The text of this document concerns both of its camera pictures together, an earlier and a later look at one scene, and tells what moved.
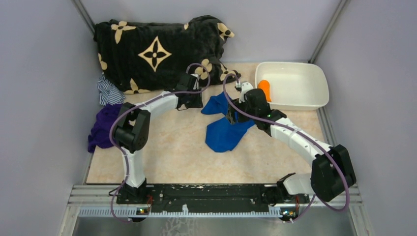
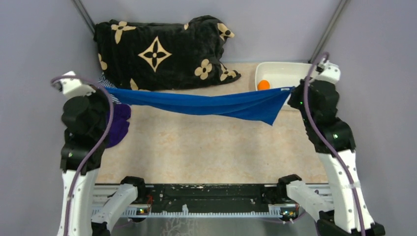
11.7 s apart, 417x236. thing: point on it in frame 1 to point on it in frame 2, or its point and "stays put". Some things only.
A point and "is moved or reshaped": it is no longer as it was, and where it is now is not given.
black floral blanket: x=139 y=57 stays put
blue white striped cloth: x=109 y=94 stays put
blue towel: x=221 y=134 is moved or reshaped
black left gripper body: x=194 y=101 to x=102 y=104
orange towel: x=265 y=85 stays put
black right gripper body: x=241 y=104 to x=296 y=100
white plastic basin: x=294 y=86 stays put
